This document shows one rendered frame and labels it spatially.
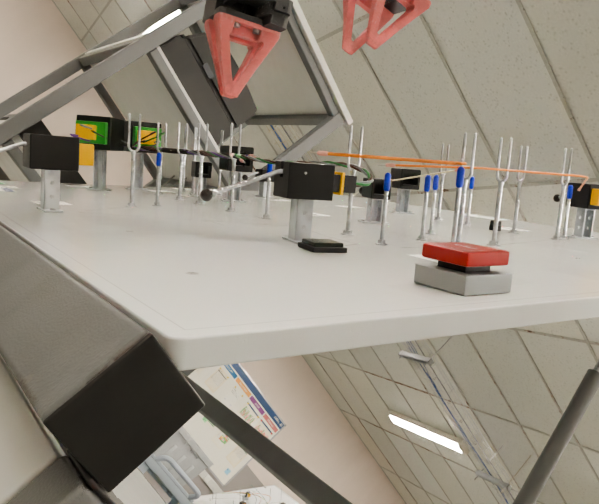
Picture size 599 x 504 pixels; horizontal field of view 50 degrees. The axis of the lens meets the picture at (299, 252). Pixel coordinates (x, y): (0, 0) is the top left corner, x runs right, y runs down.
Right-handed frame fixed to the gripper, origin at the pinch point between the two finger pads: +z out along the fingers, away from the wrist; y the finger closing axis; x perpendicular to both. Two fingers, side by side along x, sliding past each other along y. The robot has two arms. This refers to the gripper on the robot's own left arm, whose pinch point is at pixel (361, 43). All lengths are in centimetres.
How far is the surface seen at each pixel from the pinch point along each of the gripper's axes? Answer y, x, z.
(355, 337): -33.6, 5.5, 29.1
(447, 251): -25.8, -3.9, 20.1
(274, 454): 27, -32, 55
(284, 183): -1.1, 1.0, 18.5
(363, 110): 324, -160, -99
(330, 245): -7.7, -4.1, 22.6
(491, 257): -27.5, -6.7, 19.0
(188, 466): 338, -171, 172
